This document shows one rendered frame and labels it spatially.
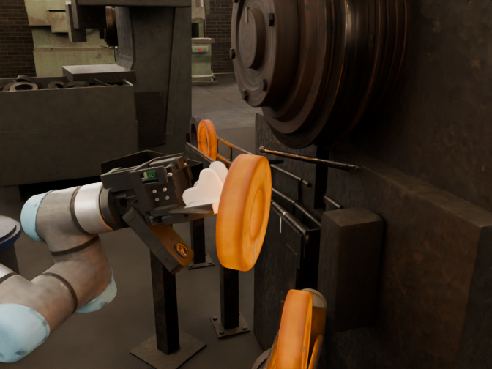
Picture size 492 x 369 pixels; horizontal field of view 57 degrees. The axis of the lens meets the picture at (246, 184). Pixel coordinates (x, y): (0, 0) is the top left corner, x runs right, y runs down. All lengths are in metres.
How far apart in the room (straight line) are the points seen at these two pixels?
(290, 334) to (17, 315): 0.34
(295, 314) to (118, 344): 1.32
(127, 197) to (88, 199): 0.06
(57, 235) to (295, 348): 0.38
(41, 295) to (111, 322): 1.34
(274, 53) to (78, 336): 1.44
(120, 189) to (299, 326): 0.31
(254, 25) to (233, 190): 0.47
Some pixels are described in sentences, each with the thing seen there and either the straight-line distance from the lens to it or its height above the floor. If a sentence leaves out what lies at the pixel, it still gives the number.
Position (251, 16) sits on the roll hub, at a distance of 0.96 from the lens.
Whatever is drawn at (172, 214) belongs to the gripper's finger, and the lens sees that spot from 0.61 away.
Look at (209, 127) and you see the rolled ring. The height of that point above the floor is 0.75.
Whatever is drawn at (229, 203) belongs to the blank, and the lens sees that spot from 0.54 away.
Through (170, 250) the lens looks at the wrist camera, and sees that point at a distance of 0.66.
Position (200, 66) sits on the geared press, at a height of 0.34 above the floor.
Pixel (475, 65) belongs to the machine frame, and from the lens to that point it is 0.80.
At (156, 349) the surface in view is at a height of 0.01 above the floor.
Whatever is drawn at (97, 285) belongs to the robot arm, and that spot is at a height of 0.77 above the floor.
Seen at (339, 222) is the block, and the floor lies 0.80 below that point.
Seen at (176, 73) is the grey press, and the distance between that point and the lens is 3.90.
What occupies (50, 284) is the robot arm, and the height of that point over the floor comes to 0.81.
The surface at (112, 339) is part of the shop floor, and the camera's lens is 1.93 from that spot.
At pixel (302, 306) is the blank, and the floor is 0.78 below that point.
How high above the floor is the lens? 1.14
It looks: 19 degrees down
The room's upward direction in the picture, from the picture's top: straight up
